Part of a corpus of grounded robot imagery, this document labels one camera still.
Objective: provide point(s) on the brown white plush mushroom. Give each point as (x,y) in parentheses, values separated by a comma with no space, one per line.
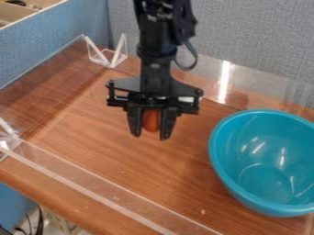
(152,119)

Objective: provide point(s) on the clear acrylic back barrier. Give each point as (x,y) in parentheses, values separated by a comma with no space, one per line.
(245,88)

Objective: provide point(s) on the clear acrylic corner bracket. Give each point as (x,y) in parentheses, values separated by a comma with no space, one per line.
(105,57)

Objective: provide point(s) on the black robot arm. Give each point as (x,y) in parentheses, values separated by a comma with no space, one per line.
(168,25)

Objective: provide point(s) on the clear acrylic front barrier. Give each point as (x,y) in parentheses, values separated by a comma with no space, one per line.
(137,207)

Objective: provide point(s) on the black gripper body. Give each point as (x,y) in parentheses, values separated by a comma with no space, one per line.
(154,90)

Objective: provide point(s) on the clear acrylic left barrier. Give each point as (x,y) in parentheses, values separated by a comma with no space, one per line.
(33,100)

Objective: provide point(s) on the wooden shelf box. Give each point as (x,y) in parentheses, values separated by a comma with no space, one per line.
(17,10)

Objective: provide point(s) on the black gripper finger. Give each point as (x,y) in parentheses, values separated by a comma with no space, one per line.
(134,120)
(169,116)

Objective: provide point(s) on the clear acrylic barrier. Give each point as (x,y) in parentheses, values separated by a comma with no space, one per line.
(137,207)
(245,88)
(33,100)

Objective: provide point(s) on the blue plastic bowl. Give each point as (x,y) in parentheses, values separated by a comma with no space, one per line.
(261,151)

